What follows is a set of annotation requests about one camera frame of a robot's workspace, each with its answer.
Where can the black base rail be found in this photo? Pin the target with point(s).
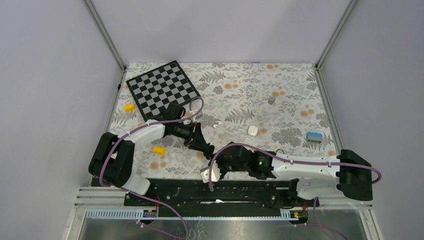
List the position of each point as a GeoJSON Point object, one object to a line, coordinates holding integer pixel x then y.
{"type": "Point", "coordinates": [229, 198]}

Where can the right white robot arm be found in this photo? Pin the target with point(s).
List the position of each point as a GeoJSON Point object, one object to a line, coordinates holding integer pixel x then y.
{"type": "Point", "coordinates": [346, 173]}

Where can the white earbud charging case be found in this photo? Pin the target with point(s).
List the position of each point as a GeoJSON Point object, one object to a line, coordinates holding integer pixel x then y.
{"type": "Point", "coordinates": [252, 130]}

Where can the yellow block near arm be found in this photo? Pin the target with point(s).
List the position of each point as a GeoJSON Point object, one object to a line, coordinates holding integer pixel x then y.
{"type": "Point", "coordinates": [159, 150]}

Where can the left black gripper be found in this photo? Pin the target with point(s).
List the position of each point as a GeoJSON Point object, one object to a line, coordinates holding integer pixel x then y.
{"type": "Point", "coordinates": [196, 140]}

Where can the black white checkerboard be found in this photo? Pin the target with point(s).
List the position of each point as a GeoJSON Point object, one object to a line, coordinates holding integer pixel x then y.
{"type": "Point", "coordinates": [153, 90]}

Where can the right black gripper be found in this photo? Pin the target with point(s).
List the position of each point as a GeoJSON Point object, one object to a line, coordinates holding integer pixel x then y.
{"type": "Point", "coordinates": [219, 161]}

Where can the blue grey block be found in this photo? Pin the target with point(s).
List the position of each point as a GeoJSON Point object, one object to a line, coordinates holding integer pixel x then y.
{"type": "Point", "coordinates": [314, 137]}

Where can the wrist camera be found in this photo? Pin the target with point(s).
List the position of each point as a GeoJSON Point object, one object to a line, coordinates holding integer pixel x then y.
{"type": "Point", "coordinates": [213, 174]}
{"type": "Point", "coordinates": [196, 113]}

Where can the yellow block far left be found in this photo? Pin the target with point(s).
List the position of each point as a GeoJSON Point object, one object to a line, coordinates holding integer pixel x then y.
{"type": "Point", "coordinates": [129, 107]}

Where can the floral table mat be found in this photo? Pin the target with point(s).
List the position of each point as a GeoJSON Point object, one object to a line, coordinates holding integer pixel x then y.
{"type": "Point", "coordinates": [236, 94]}

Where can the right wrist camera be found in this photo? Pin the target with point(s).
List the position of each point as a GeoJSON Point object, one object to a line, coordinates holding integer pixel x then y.
{"type": "Point", "coordinates": [213, 174]}

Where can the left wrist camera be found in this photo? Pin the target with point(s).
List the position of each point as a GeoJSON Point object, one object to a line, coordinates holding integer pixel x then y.
{"type": "Point", "coordinates": [196, 113]}

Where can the black earbud charging case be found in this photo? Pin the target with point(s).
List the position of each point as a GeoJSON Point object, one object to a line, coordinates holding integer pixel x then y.
{"type": "Point", "coordinates": [209, 153]}

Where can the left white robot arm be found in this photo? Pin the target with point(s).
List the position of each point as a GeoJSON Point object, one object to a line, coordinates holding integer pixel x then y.
{"type": "Point", "coordinates": [113, 158]}

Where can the small grey block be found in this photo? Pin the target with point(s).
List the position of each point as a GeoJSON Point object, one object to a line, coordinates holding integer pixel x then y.
{"type": "Point", "coordinates": [271, 100]}

